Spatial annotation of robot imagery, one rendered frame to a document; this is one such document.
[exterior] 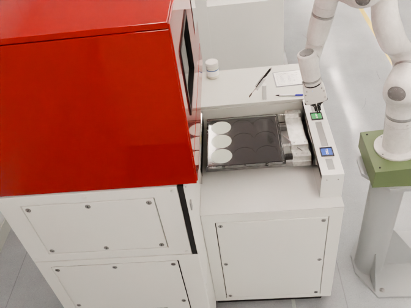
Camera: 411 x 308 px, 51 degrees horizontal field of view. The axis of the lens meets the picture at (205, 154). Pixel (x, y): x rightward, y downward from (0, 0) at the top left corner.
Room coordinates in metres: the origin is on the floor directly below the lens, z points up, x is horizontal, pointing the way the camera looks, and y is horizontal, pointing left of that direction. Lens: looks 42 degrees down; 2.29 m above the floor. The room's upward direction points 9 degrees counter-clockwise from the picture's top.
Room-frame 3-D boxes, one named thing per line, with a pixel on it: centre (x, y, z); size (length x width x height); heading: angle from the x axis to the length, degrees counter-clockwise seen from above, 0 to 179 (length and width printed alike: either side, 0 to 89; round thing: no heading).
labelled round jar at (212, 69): (2.14, -0.11, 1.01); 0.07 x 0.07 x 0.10
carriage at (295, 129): (1.61, -0.46, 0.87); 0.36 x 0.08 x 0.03; 173
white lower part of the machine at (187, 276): (1.50, 0.39, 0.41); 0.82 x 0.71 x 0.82; 173
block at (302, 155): (1.45, -0.44, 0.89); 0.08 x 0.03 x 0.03; 83
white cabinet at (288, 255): (1.69, -0.31, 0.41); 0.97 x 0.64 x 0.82; 173
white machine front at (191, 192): (1.46, 0.05, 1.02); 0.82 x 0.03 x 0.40; 173
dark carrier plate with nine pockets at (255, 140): (1.62, -0.19, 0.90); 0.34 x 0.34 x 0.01; 83
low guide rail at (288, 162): (1.50, -0.24, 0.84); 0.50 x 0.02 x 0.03; 83
